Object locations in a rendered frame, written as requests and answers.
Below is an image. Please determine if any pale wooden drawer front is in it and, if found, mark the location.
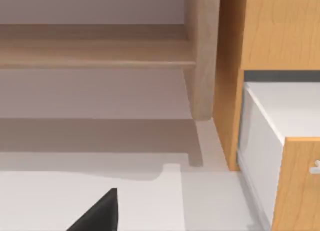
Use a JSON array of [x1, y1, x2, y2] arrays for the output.
[[271, 137, 320, 231]]

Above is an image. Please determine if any orange wooden cupboard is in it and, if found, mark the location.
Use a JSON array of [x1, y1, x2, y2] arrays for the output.
[[212, 0, 320, 172]]

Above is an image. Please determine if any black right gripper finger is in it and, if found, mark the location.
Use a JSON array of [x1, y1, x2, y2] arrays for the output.
[[66, 187, 119, 231]]

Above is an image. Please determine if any pulled-out grey drawer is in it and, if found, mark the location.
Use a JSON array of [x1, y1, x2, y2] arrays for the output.
[[236, 81, 320, 230]]

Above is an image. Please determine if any metal drawer handle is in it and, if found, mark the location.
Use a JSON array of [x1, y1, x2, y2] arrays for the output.
[[309, 159, 320, 174]]

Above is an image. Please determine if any pale wooden open shelf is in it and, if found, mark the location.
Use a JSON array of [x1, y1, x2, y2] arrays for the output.
[[0, 0, 221, 122]]

